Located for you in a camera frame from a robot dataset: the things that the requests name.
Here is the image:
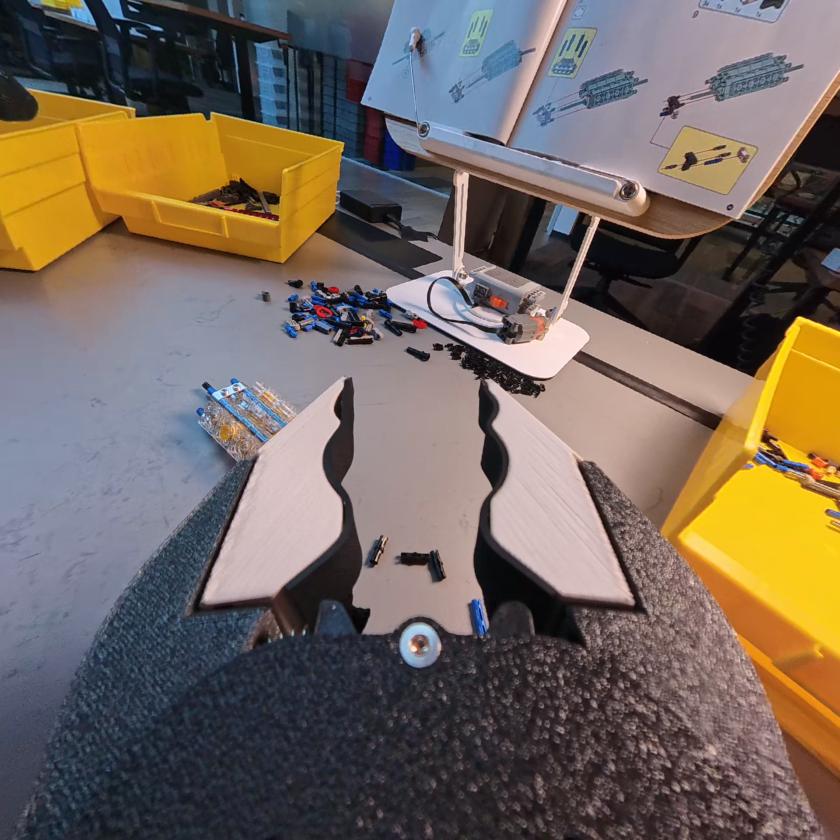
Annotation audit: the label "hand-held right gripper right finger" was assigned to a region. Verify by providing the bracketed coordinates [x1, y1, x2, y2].
[473, 381, 644, 615]

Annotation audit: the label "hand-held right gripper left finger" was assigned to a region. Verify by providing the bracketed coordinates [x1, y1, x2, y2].
[197, 378, 366, 618]

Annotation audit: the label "yellow plastic bin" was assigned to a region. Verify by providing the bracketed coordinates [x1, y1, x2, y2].
[661, 315, 840, 775]
[77, 112, 345, 263]
[0, 90, 135, 273]

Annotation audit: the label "transparent brick engine model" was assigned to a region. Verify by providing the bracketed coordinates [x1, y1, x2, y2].
[195, 378, 300, 460]

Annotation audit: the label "pile of black red parts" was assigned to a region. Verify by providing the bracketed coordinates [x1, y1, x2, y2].
[191, 178, 280, 221]

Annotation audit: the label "pile of blue black pegs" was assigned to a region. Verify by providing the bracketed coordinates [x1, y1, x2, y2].
[749, 437, 840, 526]

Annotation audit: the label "grey desk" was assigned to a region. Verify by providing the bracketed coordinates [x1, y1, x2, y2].
[0, 158, 840, 840]

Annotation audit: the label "heap of black pins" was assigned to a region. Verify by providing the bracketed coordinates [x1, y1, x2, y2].
[434, 342, 547, 397]

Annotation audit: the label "white book stand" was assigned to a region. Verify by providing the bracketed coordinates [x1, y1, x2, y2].
[381, 24, 840, 382]

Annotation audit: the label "small grey motor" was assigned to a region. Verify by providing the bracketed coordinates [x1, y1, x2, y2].
[499, 313, 555, 345]

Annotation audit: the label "pile of mixed brick parts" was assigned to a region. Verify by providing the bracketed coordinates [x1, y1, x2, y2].
[280, 279, 431, 347]

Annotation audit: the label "grey battery box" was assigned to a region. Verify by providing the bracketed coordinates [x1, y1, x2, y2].
[470, 266, 546, 309]

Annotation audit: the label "blue and red crates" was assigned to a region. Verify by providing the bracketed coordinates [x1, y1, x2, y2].
[252, 40, 408, 172]

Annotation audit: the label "black office chair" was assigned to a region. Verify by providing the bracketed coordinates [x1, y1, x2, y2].
[578, 197, 736, 316]

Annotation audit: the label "black power adapter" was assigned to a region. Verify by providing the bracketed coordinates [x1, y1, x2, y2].
[339, 191, 405, 224]

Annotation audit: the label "instruction booklet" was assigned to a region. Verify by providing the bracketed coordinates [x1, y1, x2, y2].
[361, 0, 840, 217]

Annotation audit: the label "black cable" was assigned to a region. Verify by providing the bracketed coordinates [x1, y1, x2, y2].
[424, 273, 506, 329]

